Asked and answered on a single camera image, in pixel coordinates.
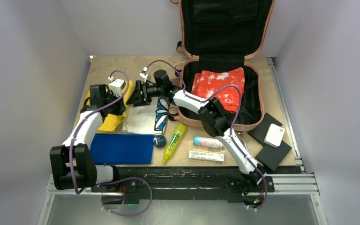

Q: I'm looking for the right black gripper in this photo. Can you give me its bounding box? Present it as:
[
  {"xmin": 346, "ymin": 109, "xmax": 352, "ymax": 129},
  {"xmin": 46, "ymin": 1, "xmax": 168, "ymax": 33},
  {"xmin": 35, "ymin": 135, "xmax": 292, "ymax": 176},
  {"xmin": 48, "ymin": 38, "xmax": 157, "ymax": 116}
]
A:
[{"xmin": 127, "ymin": 80, "xmax": 165, "ymax": 107}]

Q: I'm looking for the yellow cloth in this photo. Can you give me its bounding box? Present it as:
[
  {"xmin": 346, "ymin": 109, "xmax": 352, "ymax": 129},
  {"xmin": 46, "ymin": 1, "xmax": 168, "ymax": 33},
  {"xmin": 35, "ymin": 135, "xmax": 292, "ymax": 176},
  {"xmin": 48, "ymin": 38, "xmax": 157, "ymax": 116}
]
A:
[{"xmin": 81, "ymin": 81, "xmax": 135, "ymax": 133}]

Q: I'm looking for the white shirt blue flower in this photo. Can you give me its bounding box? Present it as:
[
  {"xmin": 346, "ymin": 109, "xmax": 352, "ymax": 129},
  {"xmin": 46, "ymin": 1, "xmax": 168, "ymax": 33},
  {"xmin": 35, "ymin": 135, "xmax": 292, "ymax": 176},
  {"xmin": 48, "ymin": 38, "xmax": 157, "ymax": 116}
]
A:
[{"xmin": 121, "ymin": 97, "xmax": 169, "ymax": 135}]

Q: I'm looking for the red white tie-dye cloth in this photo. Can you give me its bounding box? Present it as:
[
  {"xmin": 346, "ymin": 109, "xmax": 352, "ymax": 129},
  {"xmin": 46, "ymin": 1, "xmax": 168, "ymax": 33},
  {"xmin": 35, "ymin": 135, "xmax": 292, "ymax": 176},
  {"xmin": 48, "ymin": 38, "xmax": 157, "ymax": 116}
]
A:
[{"xmin": 191, "ymin": 67, "xmax": 245, "ymax": 113}]

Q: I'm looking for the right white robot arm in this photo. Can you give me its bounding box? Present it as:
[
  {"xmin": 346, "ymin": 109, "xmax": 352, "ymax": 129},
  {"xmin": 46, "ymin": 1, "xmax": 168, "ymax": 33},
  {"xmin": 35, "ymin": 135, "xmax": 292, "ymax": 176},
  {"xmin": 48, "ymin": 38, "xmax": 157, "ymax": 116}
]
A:
[{"xmin": 127, "ymin": 67, "xmax": 267, "ymax": 191}]

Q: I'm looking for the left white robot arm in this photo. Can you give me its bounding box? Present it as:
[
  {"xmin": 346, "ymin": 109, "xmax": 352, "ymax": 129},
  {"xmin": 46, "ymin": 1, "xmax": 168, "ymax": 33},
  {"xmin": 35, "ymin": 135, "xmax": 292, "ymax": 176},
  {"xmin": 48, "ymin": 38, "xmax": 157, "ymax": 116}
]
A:
[{"xmin": 49, "ymin": 79, "xmax": 127, "ymax": 192}]

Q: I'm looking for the blue folded cloth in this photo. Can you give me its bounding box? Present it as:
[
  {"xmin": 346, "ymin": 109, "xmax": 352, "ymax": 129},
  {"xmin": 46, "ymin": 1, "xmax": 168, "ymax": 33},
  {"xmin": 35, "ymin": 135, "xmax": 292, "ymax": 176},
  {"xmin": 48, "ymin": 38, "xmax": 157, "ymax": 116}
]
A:
[{"xmin": 90, "ymin": 134, "xmax": 154, "ymax": 165}]

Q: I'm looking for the round dark blue tin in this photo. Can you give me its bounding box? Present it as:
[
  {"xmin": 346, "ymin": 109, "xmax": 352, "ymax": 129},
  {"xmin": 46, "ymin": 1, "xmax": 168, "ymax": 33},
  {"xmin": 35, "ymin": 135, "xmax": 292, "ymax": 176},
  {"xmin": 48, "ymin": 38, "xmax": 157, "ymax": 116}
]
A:
[{"xmin": 153, "ymin": 135, "xmax": 167, "ymax": 149}]

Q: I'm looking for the yellow green tube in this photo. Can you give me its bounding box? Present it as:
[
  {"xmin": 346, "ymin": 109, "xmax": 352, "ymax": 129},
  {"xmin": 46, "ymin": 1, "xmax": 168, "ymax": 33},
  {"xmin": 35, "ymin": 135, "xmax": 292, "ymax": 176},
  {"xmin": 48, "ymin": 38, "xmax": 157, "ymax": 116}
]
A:
[{"xmin": 163, "ymin": 123, "xmax": 187, "ymax": 164}]

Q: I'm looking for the white toothpaste box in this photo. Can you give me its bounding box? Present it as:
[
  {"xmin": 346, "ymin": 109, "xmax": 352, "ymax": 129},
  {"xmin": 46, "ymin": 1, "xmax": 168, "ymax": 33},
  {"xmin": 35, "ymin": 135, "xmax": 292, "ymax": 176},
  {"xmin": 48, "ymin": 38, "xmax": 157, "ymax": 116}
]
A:
[{"xmin": 188, "ymin": 150, "xmax": 225, "ymax": 162}]

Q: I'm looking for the white teal spray bottle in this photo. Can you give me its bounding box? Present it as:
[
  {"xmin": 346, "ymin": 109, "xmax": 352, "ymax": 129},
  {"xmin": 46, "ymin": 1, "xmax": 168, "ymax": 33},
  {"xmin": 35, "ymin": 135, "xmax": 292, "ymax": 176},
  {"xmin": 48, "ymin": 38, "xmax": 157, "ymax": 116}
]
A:
[{"xmin": 193, "ymin": 136, "xmax": 224, "ymax": 149}]

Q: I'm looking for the pink suitcase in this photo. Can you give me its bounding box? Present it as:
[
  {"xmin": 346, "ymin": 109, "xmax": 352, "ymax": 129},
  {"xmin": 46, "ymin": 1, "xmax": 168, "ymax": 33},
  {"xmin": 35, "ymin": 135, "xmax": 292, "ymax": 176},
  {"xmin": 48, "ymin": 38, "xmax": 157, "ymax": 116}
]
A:
[{"xmin": 178, "ymin": 0, "xmax": 275, "ymax": 132}]

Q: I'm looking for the black foam pad upper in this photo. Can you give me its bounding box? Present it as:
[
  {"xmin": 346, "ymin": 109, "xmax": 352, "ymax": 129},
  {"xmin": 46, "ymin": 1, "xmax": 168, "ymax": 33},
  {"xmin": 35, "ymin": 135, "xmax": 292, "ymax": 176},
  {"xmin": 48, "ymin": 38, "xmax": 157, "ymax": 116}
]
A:
[{"xmin": 248, "ymin": 112, "xmax": 283, "ymax": 147}]

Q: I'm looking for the black foam pad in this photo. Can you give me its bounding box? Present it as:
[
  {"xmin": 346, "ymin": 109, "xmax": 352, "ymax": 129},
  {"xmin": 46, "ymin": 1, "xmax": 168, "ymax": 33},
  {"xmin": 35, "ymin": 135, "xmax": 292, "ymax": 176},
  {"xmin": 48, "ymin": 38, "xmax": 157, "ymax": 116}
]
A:
[
  {"xmin": 248, "ymin": 112, "xmax": 283, "ymax": 147},
  {"xmin": 255, "ymin": 141, "xmax": 292, "ymax": 171}
]

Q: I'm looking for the white square device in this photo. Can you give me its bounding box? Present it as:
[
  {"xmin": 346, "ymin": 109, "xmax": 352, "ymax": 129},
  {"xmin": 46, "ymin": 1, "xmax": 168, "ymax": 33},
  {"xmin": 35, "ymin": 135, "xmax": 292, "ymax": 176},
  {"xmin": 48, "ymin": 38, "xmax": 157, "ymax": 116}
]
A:
[{"xmin": 264, "ymin": 123, "xmax": 285, "ymax": 148}]

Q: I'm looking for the black foam pad lower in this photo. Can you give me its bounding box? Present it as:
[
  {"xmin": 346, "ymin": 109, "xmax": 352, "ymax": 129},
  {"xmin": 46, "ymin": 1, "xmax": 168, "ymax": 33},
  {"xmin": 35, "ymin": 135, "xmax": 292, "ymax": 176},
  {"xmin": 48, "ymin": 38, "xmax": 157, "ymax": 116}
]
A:
[{"xmin": 255, "ymin": 141, "xmax": 292, "ymax": 171}]

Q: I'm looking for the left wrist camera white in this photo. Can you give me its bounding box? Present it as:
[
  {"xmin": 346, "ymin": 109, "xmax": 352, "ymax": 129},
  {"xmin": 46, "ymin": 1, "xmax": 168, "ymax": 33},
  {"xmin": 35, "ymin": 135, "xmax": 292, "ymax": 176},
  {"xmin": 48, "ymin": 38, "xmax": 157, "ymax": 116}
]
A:
[{"xmin": 108, "ymin": 78, "xmax": 126, "ymax": 97}]

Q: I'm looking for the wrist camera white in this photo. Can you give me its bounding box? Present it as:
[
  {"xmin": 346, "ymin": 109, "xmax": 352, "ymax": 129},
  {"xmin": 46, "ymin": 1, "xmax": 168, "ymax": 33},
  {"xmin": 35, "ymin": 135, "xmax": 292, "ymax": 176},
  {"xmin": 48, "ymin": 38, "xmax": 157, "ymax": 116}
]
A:
[
  {"xmin": 139, "ymin": 67, "xmax": 149, "ymax": 83},
  {"xmin": 108, "ymin": 78, "xmax": 126, "ymax": 97}
]

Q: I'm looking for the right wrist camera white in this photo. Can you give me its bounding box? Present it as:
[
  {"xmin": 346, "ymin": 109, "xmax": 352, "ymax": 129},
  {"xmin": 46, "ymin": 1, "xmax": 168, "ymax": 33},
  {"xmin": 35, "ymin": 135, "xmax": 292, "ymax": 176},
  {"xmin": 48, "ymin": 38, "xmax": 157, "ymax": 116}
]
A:
[{"xmin": 139, "ymin": 67, "xmax": 149, "ymax": 83}]

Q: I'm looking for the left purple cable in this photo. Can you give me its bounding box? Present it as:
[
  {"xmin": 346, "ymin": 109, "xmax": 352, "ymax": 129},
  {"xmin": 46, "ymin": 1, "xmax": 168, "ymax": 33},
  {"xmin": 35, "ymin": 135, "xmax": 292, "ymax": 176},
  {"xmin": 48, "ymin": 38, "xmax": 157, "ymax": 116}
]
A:
[{"xmin": 68, "ymin": 69, "xmax": 153, "ymax": 218}]

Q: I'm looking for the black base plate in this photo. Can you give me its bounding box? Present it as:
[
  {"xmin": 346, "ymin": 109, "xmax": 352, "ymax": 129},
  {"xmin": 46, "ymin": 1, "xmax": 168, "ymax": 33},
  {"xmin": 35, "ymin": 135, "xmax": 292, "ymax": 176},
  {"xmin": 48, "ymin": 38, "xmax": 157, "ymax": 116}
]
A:
[{"xmin": 91, "ymin": 166, "xmax": 263, "ymax": 206}]

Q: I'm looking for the aluminium rail frame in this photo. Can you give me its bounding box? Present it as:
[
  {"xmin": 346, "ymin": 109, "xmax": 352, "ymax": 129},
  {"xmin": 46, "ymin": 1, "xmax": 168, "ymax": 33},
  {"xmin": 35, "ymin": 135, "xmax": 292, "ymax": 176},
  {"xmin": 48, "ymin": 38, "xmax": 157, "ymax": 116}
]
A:
[{"xmin": 37, "ymin": 56, "xmax": 328, "ymax": 225}]

